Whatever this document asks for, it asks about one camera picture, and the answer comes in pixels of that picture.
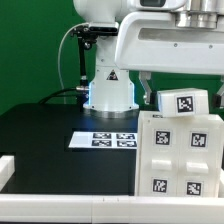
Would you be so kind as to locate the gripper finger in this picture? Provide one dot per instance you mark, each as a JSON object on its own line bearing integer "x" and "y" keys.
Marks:
{"x": 218, "y": 98}

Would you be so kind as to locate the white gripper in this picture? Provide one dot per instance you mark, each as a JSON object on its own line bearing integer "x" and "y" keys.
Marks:
{"x": 151, "y": 41}

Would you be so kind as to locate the white box part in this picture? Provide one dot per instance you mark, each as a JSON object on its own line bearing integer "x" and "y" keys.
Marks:
{"x": 183, "y": 102}

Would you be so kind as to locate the white cabinet body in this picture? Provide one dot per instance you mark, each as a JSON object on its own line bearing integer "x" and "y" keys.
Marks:
{"x": 183, "y": 124}

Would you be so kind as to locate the white door panel with handle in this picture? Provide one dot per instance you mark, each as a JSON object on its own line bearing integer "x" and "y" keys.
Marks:
{"x": 159, "y": 161}

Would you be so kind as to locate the small white panel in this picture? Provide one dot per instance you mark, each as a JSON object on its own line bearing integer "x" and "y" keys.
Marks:
{"x": 198, "y": 163}

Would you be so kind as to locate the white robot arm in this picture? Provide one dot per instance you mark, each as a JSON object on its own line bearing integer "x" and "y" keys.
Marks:
{"x": 201, "y": 14}

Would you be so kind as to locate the white marker base sheet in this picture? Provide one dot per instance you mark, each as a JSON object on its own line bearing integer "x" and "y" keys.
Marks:
{"x": 110, "y": 140}

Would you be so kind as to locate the white left fence block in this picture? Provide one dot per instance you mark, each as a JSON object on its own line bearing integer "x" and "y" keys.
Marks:
{"x": 7, "y": 168}

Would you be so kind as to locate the black camera on stand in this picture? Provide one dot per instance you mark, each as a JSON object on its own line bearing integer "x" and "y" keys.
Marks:
{"x": 102, "y": 88}

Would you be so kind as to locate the white front fence rail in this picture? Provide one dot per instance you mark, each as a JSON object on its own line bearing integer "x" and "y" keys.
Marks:
{"x": 111, "y": 209}

